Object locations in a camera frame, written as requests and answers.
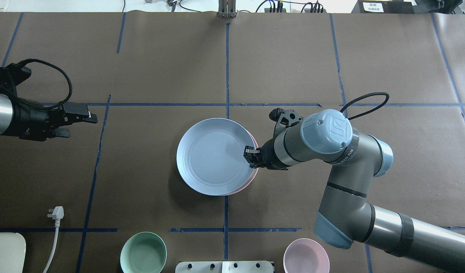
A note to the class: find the white toaster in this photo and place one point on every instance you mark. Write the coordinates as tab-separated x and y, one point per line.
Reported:
12	252

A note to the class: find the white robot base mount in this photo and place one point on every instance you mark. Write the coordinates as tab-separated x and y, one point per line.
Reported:
249	266

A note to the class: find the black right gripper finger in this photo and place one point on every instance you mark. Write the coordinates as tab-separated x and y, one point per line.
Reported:
250	152
78	112
60	133
254	163

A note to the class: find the black box with label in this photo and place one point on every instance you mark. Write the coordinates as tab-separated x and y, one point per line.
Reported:
382	6

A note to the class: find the light blue plate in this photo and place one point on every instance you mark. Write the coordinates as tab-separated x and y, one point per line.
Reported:
210	156

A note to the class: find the grey camera stand post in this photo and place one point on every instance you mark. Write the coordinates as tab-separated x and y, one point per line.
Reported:
227	9

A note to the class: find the pink plate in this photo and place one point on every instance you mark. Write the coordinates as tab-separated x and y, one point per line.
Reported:
252	176

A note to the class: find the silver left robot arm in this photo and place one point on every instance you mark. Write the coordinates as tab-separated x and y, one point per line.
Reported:
6	113

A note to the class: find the pink bowl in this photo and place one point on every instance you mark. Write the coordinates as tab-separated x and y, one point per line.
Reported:
305	256

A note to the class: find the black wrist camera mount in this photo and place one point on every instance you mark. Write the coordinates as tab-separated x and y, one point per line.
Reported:
284	119

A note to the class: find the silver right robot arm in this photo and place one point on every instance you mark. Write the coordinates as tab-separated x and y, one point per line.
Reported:
144	179

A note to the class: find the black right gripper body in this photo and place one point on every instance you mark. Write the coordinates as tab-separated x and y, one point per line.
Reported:
269	155

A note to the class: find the mint green bowl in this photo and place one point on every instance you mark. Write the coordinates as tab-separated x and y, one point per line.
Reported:
144	252

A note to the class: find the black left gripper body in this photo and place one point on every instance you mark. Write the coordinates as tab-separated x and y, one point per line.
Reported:
30	120

